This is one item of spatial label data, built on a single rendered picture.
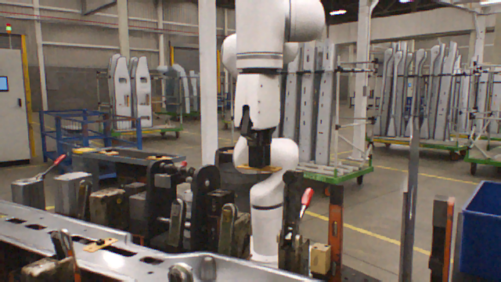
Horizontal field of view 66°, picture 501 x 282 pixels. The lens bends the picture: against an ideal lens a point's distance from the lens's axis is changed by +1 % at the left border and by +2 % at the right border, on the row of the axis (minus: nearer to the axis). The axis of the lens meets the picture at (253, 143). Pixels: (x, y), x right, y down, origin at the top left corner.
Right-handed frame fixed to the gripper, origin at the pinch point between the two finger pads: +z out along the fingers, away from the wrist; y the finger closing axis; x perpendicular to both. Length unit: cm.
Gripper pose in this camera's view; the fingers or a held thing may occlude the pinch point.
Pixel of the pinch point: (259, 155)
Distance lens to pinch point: 71.5
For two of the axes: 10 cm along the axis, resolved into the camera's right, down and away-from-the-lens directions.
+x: 8.7, 0.7, -4.8
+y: -4.9, 1.3, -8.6
